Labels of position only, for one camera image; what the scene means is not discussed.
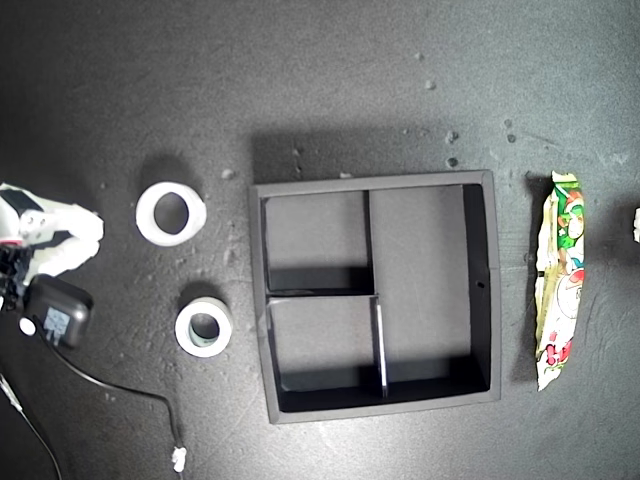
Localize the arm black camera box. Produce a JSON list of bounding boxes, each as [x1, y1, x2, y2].
[[23, 273, 95, 350]]

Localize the small white tape roll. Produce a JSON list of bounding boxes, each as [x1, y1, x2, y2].
[[174, 296, 234, 359]]

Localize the black tray with wells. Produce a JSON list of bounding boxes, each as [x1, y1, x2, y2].
[[247, 169, 503, 426]]

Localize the thin black cable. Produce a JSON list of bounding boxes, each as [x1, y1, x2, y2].
[[0, 372, 64, 480]]

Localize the large white tape roll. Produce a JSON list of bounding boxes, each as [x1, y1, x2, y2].
[[135, 181, 208, 247]]

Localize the green printed snack bar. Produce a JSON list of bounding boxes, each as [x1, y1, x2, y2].
[[533, 170, 587, 393]]

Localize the black camera cable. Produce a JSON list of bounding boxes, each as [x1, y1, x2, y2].
[[48, 342, 182, 451]]

